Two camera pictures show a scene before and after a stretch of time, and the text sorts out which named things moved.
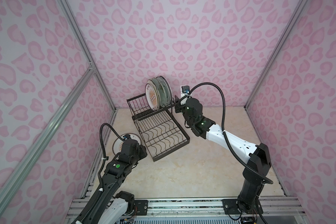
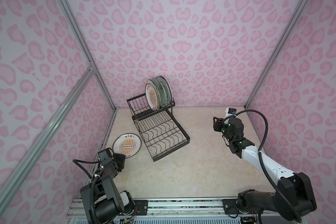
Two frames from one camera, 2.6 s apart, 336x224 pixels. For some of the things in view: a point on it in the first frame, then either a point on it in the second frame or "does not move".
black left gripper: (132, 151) → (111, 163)
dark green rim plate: (169, 89) does not move
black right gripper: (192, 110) → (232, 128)
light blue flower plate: (161, 91) does not move
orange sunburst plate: (151, 95) does not move
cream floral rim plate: (151, 82) does not move
